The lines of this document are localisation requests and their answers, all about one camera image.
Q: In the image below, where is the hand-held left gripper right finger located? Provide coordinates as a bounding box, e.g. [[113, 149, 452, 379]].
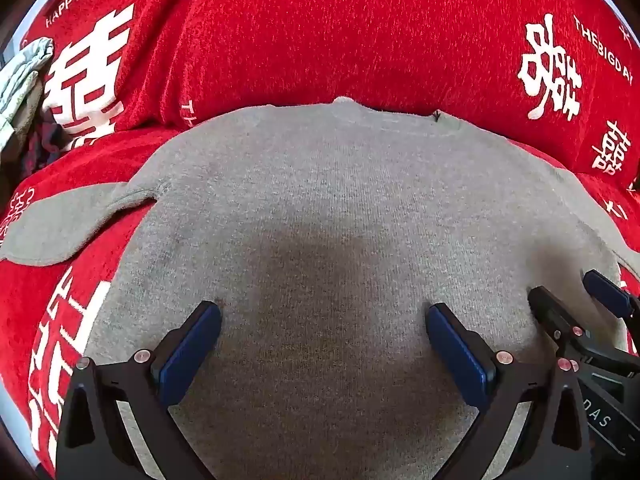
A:
[[425, 302, 593, 480]]

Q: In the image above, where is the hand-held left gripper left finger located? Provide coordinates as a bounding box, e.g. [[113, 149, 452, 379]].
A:
[[55, 301, 223, 480]]

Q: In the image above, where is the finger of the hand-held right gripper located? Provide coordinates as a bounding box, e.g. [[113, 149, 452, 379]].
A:
[[528, 286, 591, 363], [582, 269, 640, 322]]

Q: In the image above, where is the grey knit sweater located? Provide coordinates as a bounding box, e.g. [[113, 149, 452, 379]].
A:
[[0, 96, 636, 480]]

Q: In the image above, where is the dark plaid cloth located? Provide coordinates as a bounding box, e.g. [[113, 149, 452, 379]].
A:
[[22, 120, 66, 176]]

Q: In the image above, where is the light striped cloth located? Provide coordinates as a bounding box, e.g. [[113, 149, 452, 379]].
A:
[[0, 37, 55, 161]]

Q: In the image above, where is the red wedding sofa cover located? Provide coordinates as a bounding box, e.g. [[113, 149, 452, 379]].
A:
[[0, 0, 640, 480]]

